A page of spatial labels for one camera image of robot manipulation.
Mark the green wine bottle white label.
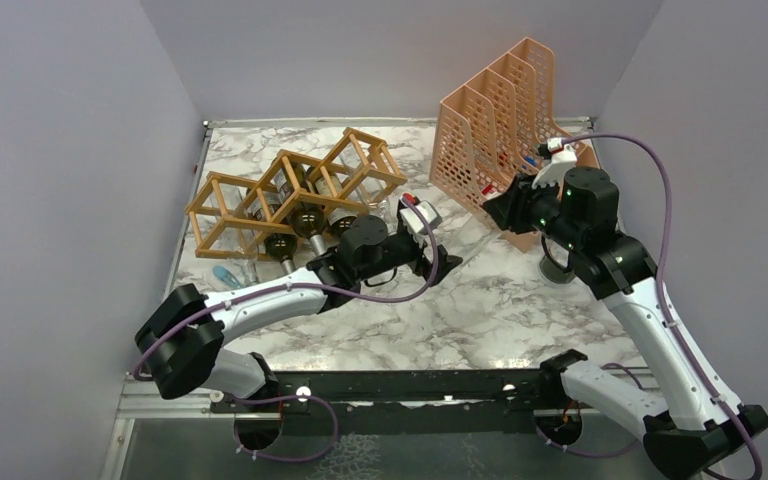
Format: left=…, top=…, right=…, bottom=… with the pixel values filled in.
left=312, top=175, right=358, bottom=238

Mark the clear round glass bottle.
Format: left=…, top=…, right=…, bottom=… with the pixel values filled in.
left=538, top=253, right=575, bottom=285

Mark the clear tall glass bottle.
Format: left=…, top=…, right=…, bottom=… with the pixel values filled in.
left=214, top=183, right=260, bottom=287

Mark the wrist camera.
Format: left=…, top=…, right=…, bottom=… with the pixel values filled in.
left=397, top=193, right=442, bottom=237
left=532, top=137, right=577, bottom=189

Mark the blue white sticker disc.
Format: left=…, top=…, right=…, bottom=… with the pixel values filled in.
left=212, top=265, right=249, bottom=290

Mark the dark wine bottle black neck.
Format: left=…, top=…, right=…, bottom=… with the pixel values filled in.
left=273, top=165, right=327, bottom=256

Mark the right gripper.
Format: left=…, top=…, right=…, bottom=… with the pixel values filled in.
left=484, top=169, right=584, bottom=251

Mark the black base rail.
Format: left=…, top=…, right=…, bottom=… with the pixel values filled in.
left=210, top=368, right=583, bottom=446

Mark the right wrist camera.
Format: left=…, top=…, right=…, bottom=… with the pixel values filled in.
left=532, top=137, right=577, bottom=189

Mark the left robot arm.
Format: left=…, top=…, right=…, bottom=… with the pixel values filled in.
left=132, top=210, right=463, bottom=411

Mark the green wine bottle silver neck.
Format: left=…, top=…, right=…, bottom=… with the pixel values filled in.
left=248, top=192, right=298, bottom=275

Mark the orange plastic file organizer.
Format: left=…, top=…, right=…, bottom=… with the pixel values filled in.
left=429, top=38, right=568, bottom=259

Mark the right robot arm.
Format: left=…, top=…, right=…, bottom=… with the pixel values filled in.
left=482, top=167, right=768, bottom=479

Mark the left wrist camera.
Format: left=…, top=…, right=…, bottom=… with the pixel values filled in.
left=397, top=193, right=442, bottom=237

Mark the wooden wine rack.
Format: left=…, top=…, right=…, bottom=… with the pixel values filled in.
left=186, top=127, right=407, bottom=260

